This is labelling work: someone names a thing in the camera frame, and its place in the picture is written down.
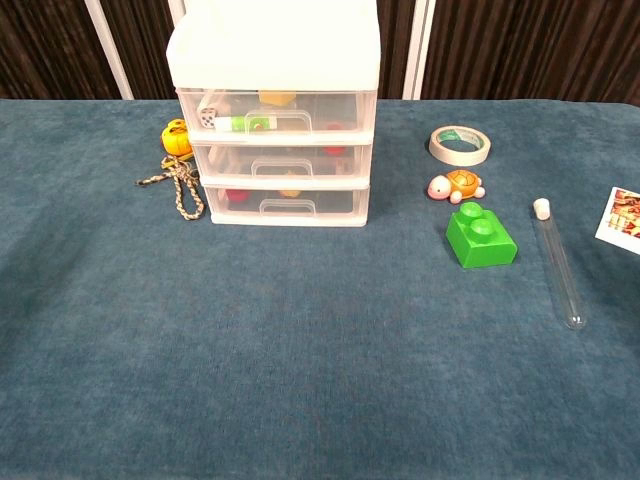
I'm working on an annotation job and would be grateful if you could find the printed photo card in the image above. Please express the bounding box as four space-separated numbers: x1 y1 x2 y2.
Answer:
594 186 640 243

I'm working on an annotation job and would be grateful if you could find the dark brown slatted curtain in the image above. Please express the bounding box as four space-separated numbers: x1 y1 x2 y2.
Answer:
0 0 640 107

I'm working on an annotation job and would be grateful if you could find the green building block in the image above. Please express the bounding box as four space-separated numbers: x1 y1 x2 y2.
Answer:
445 201 519 270

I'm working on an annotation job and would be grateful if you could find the green white glue stick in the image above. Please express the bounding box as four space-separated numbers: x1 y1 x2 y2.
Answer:
214 114 278 134

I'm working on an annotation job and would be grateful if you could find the clear drawer with red pompom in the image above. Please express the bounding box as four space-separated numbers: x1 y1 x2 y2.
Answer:
202 184 370 221

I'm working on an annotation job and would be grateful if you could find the beige masking tape roll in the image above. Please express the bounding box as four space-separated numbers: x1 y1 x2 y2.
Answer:
428 125 493 167

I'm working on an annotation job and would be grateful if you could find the white metal frame post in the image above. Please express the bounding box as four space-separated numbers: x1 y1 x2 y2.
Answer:
402 0 436 100
84 0 134 100

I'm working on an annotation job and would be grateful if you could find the clear test tube white cap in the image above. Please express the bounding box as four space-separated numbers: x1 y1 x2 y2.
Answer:
532 197 587 331

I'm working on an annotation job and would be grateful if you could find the braided beige black rope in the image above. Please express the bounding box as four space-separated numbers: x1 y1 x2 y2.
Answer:
135 154 206 221

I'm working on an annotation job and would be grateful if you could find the blue teal tablecloth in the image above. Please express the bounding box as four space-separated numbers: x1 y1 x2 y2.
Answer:
0 97 640 480

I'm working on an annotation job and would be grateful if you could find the white plastic drawer cabinet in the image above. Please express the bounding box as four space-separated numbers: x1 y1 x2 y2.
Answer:
165 0 381 227

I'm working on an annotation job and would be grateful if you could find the orange pink turtle toy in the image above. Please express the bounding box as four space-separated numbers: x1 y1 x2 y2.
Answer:
426 169 486 205

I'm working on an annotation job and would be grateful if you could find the clear drawer with die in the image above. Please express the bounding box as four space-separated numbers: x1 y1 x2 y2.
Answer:
177 89 377 135

